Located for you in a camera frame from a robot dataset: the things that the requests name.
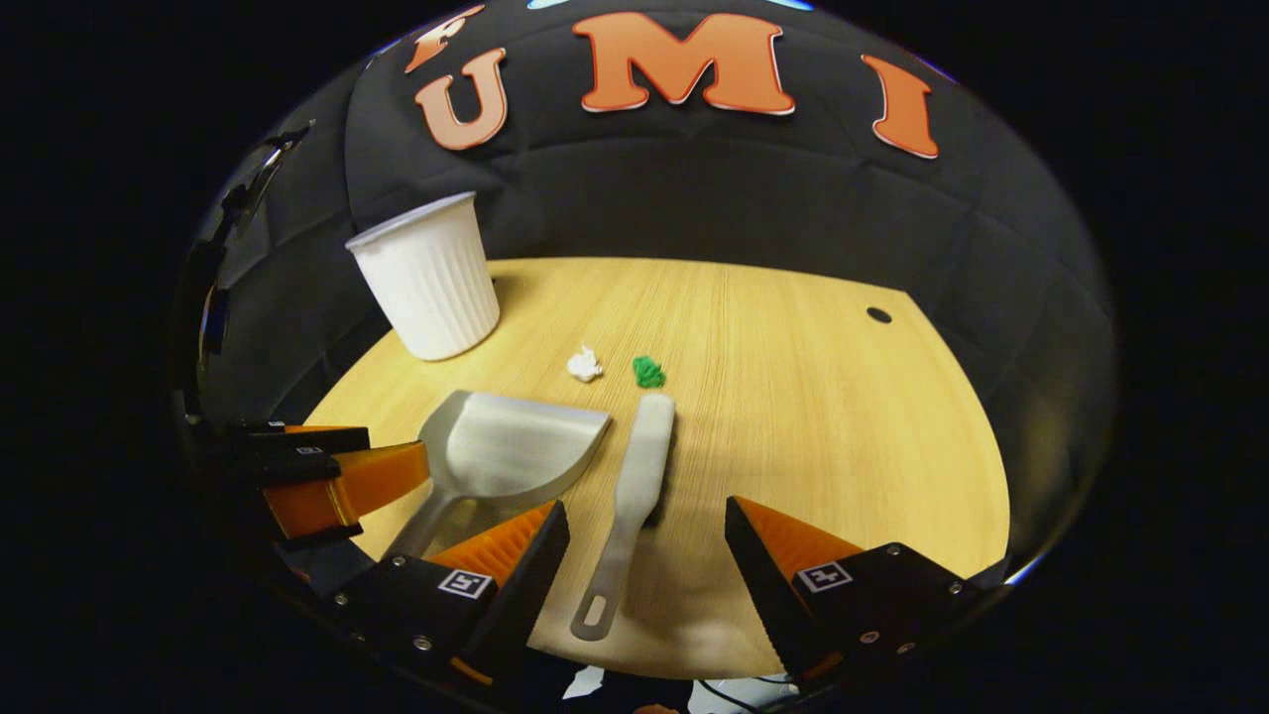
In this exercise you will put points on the white paper trash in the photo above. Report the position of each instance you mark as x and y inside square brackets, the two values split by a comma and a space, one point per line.
[585, 365]

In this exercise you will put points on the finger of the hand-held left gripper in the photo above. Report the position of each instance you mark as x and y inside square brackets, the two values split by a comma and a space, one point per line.
[297, 441]
[327, 501]

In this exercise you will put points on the wooden desktop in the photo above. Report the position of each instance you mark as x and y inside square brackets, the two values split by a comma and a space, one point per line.
[823, 446]

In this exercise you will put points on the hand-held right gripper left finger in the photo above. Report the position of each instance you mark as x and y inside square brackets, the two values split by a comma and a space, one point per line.
[516, 595]

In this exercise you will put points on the green paper trash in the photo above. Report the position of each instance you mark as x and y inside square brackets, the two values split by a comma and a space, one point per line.
[648, 373]

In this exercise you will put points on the white ribbed garbage bin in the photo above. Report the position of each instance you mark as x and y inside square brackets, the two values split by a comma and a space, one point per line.
[431, 288]

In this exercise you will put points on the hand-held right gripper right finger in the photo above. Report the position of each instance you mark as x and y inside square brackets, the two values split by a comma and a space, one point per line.
[768, 590]

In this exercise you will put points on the small grey broom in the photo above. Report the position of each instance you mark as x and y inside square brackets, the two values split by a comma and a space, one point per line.
[639, 476]

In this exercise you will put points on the grey dustpan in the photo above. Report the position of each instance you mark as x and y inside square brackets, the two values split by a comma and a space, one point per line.
[516, 451]

